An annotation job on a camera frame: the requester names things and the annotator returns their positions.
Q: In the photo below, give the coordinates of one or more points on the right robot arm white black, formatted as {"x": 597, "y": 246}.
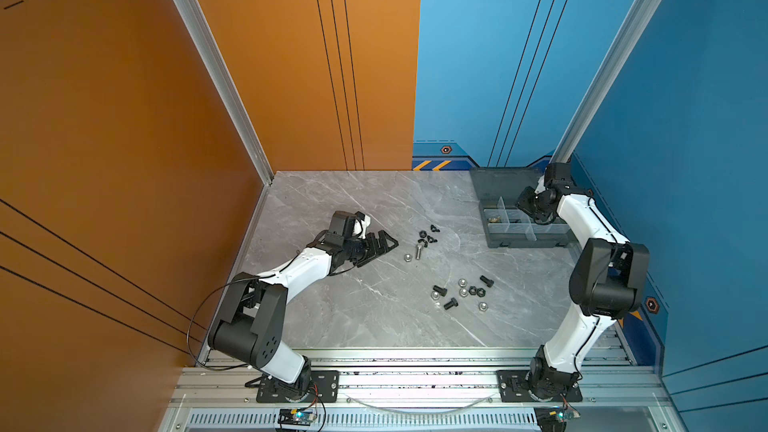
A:
{"x": 606, "y": 284}

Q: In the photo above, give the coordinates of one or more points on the right circuit board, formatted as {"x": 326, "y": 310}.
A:
{"x": 555, "y": 420}

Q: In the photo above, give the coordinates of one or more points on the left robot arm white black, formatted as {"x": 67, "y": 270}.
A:
{"x": 249, "y": 323}

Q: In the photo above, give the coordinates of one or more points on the right aluminium frame post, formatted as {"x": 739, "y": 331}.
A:
{"x": 632, "y": 28}

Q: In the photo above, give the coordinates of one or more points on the black bolt lower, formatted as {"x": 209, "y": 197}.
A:
{"x": 450, "y": 304}

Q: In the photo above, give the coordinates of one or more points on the black bolt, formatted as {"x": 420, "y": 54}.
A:
{"x": 450, "y": 304}
{"x": 487, "y": 281}
{"x": 440, "y": 290}

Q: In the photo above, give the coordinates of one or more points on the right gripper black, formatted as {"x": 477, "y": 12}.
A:
{"x": 522, "y": 204}

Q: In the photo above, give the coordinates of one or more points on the green circuit board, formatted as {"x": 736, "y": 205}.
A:
{"x": 296, "y": 419}

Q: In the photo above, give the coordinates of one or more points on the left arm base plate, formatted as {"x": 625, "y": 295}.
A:
{"x": 322, "y": 384}

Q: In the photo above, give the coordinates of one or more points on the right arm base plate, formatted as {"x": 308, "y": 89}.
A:
{"x": 517, "y": 385}

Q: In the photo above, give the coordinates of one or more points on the left aluminium frame post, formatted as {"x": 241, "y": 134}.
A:
{"x": 205, "y": 43}

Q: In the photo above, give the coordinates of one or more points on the black bolt right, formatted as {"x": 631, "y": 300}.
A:
{"x": 487, "y": 281}

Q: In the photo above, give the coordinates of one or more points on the aluminium frame post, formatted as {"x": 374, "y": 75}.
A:
{"x": 632, "y": 28}
{"x": 205, "y": 43}

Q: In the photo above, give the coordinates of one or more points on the grey plastic organizer box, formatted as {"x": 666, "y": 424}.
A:
{"x": 497, "y": 190}

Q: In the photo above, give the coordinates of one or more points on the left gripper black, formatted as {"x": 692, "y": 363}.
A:
{"x": 381, "y": 244}

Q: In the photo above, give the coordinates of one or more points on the aluminium front rail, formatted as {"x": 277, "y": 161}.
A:
{"x": 448, "y": 389}

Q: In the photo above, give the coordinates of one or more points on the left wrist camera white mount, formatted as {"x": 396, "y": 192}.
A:
{"x": 347, "y": 226}

